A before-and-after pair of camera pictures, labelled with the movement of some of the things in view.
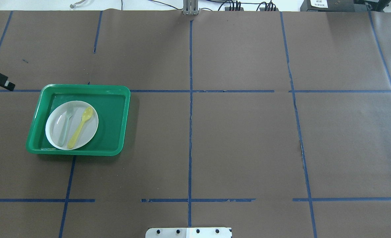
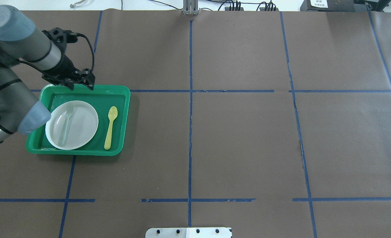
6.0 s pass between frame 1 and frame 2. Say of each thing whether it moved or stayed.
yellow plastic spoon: moved
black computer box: stayed
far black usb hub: stayed
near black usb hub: stayed
